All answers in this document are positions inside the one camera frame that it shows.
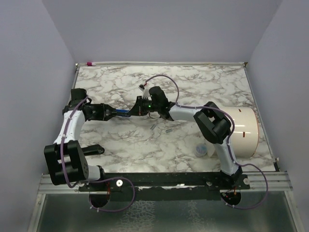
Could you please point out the large white paper roll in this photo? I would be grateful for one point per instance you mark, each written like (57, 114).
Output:
(245, 137)

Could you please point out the blue stapler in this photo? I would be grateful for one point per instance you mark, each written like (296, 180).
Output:
(123, 113)

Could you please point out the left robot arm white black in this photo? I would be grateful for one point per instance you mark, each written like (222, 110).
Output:
(65, 158)

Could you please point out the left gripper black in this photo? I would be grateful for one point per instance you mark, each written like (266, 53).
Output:
(102, 113)

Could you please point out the aluminium frame rail front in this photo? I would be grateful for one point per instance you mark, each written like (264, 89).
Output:
(277, 181)

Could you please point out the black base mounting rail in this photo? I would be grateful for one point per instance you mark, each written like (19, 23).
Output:
(165, 186)

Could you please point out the clear jar of paper clips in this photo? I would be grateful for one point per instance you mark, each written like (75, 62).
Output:
(200, 150)

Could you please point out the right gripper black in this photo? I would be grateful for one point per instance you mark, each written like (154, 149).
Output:
(138, 109)

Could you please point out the black stapler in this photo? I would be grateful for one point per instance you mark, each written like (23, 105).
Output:
(93, 150)

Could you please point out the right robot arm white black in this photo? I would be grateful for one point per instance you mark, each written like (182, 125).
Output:
(215, 125)

